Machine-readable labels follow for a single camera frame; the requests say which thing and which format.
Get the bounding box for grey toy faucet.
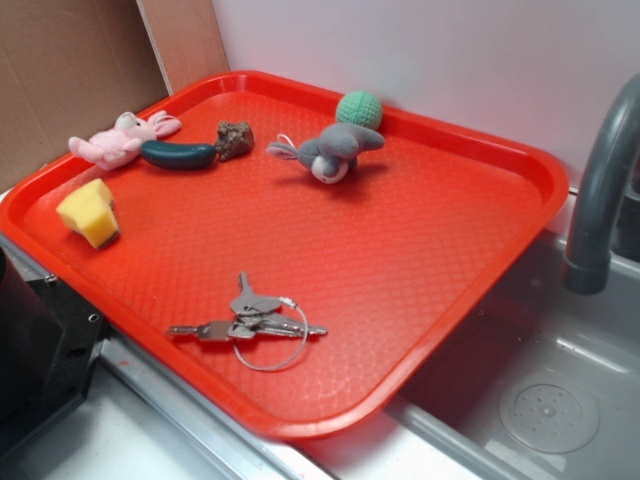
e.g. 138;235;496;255
562;76;639;295

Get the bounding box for green textured ball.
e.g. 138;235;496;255
335;91;383;130

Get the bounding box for red plastic tray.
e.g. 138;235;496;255
1;72;569;440

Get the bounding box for grey toy sink basin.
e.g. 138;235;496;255
302;234;639;479

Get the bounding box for silver key pointing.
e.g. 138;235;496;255
166;320;256;342
229;313;328;339

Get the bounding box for silver key pointing right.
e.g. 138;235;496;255
229;313;328;339

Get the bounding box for silver key upright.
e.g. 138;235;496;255
230;272;280;317

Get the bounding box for silver key pointing left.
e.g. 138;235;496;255
166;320;256;342

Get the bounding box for yellow green sponge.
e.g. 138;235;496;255
56;179;120;249

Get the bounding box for brown rock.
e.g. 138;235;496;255
215;121;255;162

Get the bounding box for grey plush elephant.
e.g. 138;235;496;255
266;123;385;184

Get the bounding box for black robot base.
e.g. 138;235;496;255
1;253;105;458

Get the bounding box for wire key ring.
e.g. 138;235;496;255
232;295;309;373

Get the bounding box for wooden board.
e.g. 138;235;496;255
137;0;229;94

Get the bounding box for dark green toy cucumber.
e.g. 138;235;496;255
141;140;217;171

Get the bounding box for pink plush bunny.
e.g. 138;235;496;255
68;111;182;171

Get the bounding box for sink drain cover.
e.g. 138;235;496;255
498;372;600;454

